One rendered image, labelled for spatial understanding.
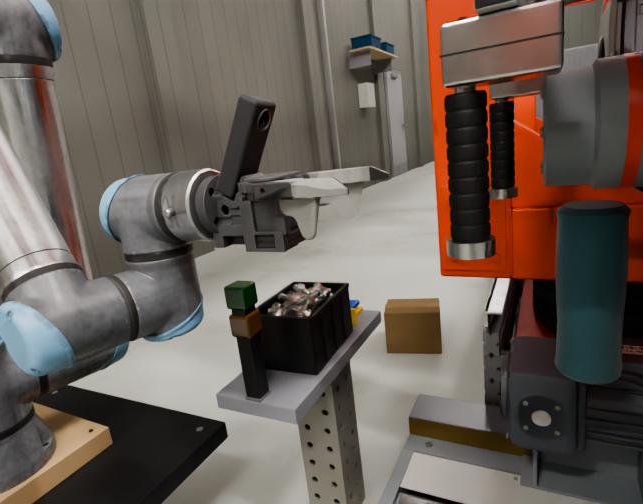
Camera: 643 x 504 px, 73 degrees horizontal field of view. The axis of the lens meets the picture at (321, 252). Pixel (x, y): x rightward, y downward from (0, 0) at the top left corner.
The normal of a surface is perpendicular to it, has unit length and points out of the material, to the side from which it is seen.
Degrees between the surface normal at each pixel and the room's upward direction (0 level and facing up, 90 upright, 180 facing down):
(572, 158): 116
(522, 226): 90
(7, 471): 72
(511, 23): 90
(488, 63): 90
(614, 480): 0
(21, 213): 51
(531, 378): 68
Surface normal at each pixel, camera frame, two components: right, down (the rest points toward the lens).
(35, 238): 0.55, -0.57
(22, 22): 0.78, 0.15
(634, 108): -0.46, 0.07
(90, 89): 0.89, 0.00
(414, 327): -0.25, 0.26
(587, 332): -0.54, 0.29
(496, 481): -0.12, -0.96
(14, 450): 0.79, -0.28
